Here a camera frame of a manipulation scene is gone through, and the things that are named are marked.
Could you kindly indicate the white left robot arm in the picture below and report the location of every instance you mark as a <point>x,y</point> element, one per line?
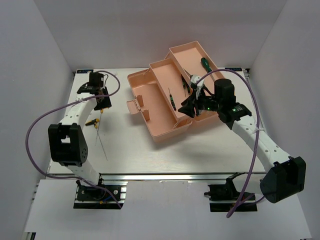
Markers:
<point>67,143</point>

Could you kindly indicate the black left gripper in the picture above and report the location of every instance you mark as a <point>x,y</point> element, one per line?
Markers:
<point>106,103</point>

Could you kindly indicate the front aluminium rail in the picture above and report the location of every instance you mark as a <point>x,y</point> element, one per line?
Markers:
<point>125,177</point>

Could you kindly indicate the large green-handled screwdriver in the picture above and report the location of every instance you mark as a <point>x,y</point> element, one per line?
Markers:
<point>189,75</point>

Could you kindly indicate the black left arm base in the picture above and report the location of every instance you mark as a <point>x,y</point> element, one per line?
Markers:
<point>91,198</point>

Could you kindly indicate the pink plastic toolbox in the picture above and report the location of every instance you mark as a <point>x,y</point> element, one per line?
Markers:
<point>151,95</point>

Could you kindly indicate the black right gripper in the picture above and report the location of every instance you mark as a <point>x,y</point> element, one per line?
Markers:
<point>189,105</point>

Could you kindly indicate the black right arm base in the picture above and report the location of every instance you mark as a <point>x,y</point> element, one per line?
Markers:
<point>222,197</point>

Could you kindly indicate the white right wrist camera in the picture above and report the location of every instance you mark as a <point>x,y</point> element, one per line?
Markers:
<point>196,83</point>

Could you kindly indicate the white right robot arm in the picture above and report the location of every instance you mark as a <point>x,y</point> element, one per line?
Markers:
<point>284,175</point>

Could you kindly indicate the small black-green precision screwdriver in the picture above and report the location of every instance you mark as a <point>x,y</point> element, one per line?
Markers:
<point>172,100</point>

